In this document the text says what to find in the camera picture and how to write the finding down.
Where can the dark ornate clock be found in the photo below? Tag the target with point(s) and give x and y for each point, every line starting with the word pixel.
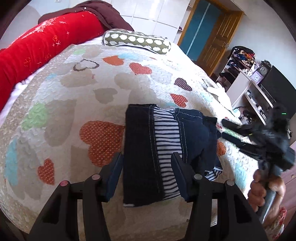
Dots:
pixel 263 69

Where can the maroon blanket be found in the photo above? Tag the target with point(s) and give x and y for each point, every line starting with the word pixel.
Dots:
pixel 108 14

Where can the person's right forearm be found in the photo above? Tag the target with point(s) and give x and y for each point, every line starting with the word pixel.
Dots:
pixel 276 226

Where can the wooden door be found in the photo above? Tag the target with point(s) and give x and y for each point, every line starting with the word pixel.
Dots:
pixel 218 46

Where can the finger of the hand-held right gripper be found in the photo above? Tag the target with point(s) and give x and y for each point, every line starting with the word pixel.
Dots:
pixel 240 143
pixel 233 126

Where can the red bolster pillow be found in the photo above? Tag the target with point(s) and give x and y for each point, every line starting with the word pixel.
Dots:
pixel 39 44

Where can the white plush toy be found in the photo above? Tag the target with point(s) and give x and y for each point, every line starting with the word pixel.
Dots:
pixel 220 95

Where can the heart-patterned quilt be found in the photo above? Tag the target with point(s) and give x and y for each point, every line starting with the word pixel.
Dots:
pixel 69 97

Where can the blue wardrobe panel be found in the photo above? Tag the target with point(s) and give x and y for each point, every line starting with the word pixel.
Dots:
pixel 198 30

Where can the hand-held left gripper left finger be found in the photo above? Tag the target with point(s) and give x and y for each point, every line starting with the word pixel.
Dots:
pixel 113 176

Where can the green patterned pillow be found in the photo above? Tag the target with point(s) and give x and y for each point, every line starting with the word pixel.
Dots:
pixel 136 40

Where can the person's right hand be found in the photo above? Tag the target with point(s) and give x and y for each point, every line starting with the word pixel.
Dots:
pixel 256 194

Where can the black television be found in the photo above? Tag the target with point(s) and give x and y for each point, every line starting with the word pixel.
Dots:
pixel 277 83

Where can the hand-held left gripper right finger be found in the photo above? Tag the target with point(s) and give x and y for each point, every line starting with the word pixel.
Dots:
pixel 182 179

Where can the white shelf unit with clutter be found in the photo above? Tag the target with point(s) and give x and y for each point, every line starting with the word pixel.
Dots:
pixel 240 88

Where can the purple alarm clock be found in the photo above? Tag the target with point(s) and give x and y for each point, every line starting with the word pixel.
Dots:
pixel 256 77

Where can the navy pants with striped lining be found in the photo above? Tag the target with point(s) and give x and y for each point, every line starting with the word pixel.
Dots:
pixel 141 148

